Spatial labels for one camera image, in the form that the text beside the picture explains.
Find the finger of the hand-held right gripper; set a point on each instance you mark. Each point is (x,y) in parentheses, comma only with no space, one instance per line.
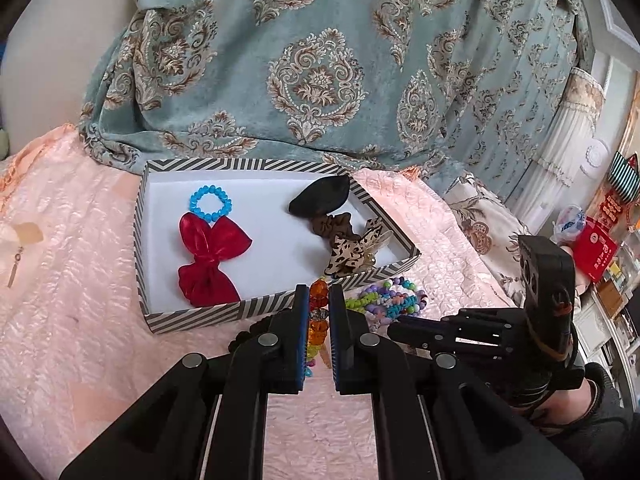
(450,322)
(475,350)

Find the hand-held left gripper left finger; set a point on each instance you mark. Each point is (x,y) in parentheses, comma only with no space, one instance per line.
(300,330)

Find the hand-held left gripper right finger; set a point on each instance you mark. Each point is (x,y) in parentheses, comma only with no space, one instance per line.
(336,335)

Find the black scrunchie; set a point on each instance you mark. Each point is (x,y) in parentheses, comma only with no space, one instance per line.
(250,332)

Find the striped cardboard box tray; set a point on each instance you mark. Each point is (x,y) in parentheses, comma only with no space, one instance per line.
(165,240)

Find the person's right forearm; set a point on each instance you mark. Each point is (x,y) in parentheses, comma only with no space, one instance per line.
(615,425)

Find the person's right hand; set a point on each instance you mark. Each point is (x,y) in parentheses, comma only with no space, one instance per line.
(570,405)

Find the red box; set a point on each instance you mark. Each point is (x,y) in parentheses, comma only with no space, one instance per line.
(597,252)

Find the white and blue bag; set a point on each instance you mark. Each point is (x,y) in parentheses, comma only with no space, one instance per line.
(570,222)

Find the leopard print bow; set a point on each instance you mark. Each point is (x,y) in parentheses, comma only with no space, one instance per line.
(350,255)

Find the cream floral bed cover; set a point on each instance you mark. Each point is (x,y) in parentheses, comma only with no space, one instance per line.
(480,225)

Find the brown scrunchie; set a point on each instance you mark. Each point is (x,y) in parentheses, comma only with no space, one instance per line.
(330,225)

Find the red velvet bow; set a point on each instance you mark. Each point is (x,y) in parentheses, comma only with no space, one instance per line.
(210,260)

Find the striped pennant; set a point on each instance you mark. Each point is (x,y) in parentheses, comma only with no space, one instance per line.
(622,177)

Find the white ruffled curtain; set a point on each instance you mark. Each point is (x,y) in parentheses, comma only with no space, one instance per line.
(560,150)

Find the black oval hair pad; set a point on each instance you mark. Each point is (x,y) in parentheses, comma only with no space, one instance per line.
(320,197)

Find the teal damask blanket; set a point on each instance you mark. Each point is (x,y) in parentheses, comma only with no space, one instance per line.
(300,60)

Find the beige square tag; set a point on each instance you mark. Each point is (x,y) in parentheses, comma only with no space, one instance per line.
(27,233)

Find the gold drop earring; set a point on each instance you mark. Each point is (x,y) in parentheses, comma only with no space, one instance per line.
(12,275)

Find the cream padded headboard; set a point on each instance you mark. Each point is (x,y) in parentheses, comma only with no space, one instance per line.
(50,60)

